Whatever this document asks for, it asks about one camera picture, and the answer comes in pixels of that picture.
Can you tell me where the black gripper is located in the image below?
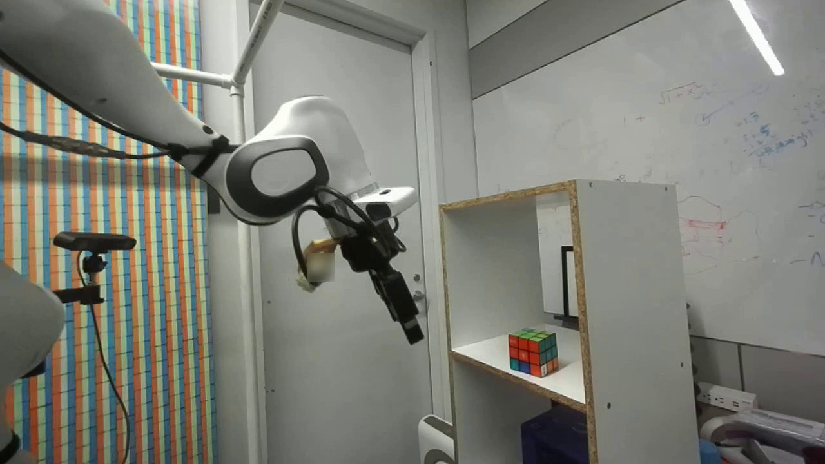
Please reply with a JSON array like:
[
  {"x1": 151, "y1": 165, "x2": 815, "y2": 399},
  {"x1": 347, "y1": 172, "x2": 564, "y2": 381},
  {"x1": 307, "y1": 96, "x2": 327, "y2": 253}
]
[{"x1": 335, "y1": 214, "x2": 429, "y2": 347}]

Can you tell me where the multicolour rubix cube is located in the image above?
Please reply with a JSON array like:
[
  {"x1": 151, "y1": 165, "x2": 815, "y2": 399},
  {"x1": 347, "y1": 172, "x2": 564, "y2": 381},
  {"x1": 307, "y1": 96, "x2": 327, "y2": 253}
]
[{"x1": 506, "y1": 325, "x2": 562, "y2": 378}]

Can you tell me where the white wooden shelf unit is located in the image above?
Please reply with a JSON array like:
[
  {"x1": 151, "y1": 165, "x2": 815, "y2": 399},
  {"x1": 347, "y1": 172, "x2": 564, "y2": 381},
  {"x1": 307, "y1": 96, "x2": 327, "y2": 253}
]
[{"x1": 438, "y1": 178, "x2": 705, "y2": 464}]

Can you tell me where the white door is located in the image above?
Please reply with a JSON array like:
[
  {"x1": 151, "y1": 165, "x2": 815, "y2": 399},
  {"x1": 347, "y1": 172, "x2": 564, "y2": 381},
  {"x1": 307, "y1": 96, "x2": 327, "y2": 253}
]
[{"x1": 249, "y1": 11, "x2": 445, "y2": 464}]

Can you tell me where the white rounded appliance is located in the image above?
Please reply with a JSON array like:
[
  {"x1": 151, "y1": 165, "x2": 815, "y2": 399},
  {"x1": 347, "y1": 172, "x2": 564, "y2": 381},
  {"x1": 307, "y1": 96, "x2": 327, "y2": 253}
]
[{"x1": 415, "y1": 413, "x2": 459, "y2": 464}]

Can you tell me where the black framed white panel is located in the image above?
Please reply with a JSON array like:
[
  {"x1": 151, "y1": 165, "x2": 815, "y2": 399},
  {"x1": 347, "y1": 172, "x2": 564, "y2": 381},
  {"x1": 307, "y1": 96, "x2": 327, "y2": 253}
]
[{"x1": 537, "y1": 191, "x2": 584, "y2": 326}]

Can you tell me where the dark blue bin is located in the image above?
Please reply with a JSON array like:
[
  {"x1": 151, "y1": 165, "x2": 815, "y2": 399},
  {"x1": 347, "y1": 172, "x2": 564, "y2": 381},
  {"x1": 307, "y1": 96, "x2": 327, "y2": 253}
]
[{"x1": 519, "y1": 406, "x2": 594, "y2": 464}]

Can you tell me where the small white box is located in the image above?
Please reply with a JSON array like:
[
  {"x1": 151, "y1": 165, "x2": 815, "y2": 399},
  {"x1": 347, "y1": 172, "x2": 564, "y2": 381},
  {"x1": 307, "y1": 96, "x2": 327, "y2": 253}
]
[{"x1": 695, "y1": 381, "x2": 762, "y2": 415}]

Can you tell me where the white whiteboard with scribbles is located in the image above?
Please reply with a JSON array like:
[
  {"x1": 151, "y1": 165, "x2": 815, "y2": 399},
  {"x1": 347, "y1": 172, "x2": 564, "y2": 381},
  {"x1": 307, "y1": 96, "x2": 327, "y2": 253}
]
[{"x1": 467, "y1": 0, "x2": 825, "y2": 357}]

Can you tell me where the grey curved pipe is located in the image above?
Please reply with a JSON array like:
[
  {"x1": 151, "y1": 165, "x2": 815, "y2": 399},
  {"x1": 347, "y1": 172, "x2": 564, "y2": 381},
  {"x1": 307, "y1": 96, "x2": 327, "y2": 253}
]
[{"x1": 700, "y1": 406, "x2": 825, "y2": 464}]

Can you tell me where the long ceiling light tube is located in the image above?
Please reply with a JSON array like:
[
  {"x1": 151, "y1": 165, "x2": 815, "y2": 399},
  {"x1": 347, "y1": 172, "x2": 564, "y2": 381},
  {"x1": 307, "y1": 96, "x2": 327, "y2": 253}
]
[{"x1": 727, "y1": 0, "x2": 790, "y2": 79}]

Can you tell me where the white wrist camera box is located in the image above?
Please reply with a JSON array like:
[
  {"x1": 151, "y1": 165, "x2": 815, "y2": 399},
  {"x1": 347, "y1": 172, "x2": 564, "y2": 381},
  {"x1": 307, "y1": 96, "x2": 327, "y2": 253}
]
[{"x1": 350, "y1": 183, "x2": 421, "y2": 222}]

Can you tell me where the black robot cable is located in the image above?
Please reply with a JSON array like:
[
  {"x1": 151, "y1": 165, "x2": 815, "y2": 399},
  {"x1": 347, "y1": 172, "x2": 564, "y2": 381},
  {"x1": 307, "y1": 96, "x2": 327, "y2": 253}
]
[{"x1": 0, "y1": 119, "x2": 365, "y2": 290}]

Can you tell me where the colourful striped wall curtain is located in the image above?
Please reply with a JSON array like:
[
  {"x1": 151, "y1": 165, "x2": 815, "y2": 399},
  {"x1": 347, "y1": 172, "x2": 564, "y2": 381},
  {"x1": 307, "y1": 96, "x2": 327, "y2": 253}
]
[{"x1": 0, "y1": 0, "x2": 218, "y2": 464}]

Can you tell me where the black camera cable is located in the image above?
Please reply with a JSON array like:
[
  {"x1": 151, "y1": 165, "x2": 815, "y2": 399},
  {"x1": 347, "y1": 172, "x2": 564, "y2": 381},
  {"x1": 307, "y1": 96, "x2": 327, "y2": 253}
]
[{"x1": 86, "y1": 301, "x2": 135, "y2": 464}]

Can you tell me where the silver metal frame pole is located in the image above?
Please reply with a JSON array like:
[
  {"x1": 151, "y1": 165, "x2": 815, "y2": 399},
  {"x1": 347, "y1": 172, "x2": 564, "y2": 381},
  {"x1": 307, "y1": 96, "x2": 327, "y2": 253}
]
[{"x1": 151, "y1": 0, "x2": 286, "y2": 92}]

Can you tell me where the black camera on stand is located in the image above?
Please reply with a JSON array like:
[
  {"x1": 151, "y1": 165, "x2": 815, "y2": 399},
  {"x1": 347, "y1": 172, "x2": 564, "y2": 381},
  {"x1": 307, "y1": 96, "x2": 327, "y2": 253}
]
[{"x1": 53, "y1": 228, "x2": 140, "y2": 308}]

